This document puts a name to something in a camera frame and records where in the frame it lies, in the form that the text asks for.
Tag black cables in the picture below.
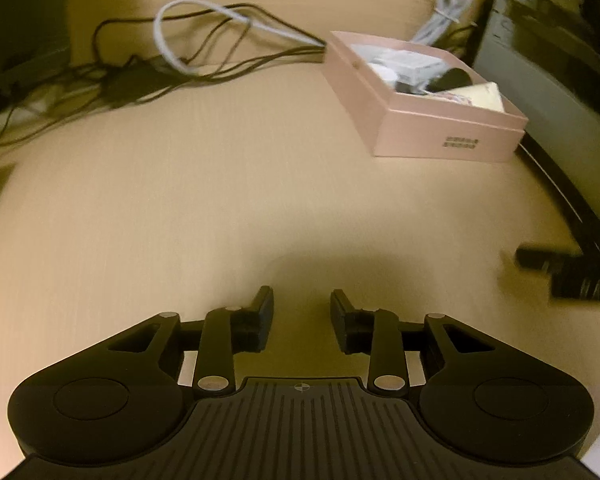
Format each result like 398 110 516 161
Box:
0 2 331 153

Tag pink cardboard box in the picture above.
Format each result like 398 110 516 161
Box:
322 30 530 163

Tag thick white cable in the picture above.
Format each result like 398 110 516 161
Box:
152 0 331 74

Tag black pouch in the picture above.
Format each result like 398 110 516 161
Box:
429 67 476 95

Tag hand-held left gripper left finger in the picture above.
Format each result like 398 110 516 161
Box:
107 286 275 395

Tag black computer case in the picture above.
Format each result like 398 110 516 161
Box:
472 0 600 222

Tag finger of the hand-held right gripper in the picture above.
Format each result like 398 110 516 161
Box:
549 266 600 303
516 242 584 272

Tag white cable bundle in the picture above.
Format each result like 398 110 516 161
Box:
409 0 476 47

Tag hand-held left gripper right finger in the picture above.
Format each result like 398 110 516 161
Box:
330 288 499 395

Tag black power adapter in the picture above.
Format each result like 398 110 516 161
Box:
104 61 172 107

